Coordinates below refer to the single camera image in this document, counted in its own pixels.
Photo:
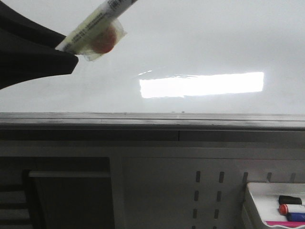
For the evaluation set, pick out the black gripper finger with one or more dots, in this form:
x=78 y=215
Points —
x=17 y=24
x=32 y=55

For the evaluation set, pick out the dark slatted cabinet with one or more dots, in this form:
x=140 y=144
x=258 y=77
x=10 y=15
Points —
x=55 y=193

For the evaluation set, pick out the grey perforated metal panel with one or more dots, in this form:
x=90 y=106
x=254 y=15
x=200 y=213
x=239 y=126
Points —
x=174 y=179

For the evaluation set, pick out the white plastic marker tray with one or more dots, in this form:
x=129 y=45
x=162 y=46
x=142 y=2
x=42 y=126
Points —
x=261 y=203

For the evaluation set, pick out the white marker with red cap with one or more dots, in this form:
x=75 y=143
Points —
x=284 y=209

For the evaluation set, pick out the blue marker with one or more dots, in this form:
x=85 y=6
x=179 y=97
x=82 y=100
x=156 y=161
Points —
x=295 y=217

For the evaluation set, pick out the pink marker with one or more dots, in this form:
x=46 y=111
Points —
x=290 y=224

